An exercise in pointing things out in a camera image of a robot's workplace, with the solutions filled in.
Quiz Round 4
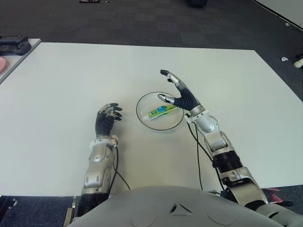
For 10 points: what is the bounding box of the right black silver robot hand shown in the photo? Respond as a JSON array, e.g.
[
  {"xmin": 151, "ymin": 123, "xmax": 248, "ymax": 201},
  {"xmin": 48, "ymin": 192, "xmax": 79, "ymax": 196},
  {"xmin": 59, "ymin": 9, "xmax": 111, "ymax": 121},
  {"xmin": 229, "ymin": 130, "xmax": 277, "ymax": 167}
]
[{"xmin": 157, "ymin": 69, "xmax": 205, "ymax": 116}]

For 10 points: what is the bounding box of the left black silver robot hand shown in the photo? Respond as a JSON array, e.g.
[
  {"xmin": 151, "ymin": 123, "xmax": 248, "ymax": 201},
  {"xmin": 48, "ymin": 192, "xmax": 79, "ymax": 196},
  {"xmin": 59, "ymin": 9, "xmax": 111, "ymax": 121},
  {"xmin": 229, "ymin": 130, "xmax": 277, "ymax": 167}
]
[{"xmin": 95, "ymin": 103, "xmax": 123, "ymax": 138}]

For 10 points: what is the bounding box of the green white toothpaste tube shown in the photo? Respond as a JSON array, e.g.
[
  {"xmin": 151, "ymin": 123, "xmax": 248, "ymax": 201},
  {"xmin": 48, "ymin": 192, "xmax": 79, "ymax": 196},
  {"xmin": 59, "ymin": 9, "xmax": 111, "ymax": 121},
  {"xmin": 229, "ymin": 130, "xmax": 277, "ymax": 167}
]
[{"xmin": 143, "ymin": 105, "xmax": 178, "ymax": 121}]

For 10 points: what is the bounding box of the white plate with black rim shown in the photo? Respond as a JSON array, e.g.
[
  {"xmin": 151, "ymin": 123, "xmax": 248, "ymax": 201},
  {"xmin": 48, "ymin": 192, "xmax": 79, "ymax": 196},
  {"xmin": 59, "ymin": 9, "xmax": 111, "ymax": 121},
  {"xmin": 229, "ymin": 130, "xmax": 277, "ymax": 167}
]
[{"xmin": 136, "ymin": 91, "xmax": 185, "ymax": 132}]

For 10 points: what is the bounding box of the white side table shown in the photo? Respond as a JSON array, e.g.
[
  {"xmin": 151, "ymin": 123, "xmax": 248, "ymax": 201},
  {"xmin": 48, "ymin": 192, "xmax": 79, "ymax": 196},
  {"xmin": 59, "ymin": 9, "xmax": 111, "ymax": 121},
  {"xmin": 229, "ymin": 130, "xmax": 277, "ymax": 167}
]
[{"xmin": 0, "ymin": 38, "xmax": 41, "ymax": 85}]

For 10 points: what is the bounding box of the grey robot torso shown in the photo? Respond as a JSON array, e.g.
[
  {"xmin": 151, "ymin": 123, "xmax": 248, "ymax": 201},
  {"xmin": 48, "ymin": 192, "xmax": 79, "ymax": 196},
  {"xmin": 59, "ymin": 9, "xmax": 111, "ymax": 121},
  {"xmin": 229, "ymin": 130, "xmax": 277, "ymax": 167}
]
[{"xmin": 67, "ymin": 185, "xmax": 285, "ymax": 227}]

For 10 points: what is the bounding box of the dark game controller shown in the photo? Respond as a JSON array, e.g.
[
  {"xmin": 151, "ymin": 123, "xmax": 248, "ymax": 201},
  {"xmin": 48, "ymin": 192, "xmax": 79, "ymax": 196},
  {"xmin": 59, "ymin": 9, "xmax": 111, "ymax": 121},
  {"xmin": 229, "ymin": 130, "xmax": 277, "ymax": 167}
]
[
  {"xmin": 0, "ymin": 35, "xmax": 28, "ymax": 45},
  {"xmin": 0, "ymin": 42, "xmax": 32, "ymax": 56}
]

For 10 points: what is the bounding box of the white background table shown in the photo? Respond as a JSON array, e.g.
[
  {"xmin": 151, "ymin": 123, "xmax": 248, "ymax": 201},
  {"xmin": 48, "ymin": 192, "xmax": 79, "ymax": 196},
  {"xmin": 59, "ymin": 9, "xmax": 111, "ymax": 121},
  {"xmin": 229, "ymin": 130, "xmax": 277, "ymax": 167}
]
[{"xmin": 252, "ymin": 0, "xmax": 303, "ymax": 30}]

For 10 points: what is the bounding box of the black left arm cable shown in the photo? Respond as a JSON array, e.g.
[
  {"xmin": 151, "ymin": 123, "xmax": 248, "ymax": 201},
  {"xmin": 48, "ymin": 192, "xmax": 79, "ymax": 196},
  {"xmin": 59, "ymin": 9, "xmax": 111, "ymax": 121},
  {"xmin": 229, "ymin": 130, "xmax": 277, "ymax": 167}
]
[{"xmin": 113, "ymin": 144, "xmax": 132, "ymax": 190}]

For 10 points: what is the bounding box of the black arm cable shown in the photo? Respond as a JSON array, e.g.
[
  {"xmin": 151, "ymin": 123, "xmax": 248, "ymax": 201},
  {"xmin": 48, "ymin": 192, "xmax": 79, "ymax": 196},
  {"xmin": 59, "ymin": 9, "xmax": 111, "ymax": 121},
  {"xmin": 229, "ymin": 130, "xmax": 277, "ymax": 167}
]
[
  {"xmin": 113, "ymin": 144, "xmax": 132, "ymax": 190},
  {"xmin": 187, "ymin": 115, "xmax": 225, "ymax": 191}
]

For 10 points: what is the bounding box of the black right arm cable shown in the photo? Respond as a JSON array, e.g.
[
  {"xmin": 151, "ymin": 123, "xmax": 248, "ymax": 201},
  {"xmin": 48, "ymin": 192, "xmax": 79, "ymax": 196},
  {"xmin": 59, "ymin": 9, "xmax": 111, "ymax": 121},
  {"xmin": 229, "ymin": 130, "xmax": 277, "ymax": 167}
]
[{"xmin": 187, "ymin": 115, "xmax": 225, "ymax": 191}]

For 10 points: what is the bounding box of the metal robot stand rail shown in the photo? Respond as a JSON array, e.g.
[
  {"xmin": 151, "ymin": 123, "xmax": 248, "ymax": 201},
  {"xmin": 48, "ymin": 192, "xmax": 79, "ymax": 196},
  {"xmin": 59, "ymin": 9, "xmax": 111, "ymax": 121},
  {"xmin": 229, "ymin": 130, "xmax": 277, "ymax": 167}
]
[{"xmin": 63, "ymin": 197, "xmax": 78, "ymax": 227}]

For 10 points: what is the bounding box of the metal table frame part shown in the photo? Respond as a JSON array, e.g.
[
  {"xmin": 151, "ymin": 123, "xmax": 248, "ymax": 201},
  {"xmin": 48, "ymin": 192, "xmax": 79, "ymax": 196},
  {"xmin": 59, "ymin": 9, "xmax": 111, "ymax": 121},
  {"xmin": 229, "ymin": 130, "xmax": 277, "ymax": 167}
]
[{"xmin": 0, "ymin": 195, "xmax": 18, "ymax": 215}]

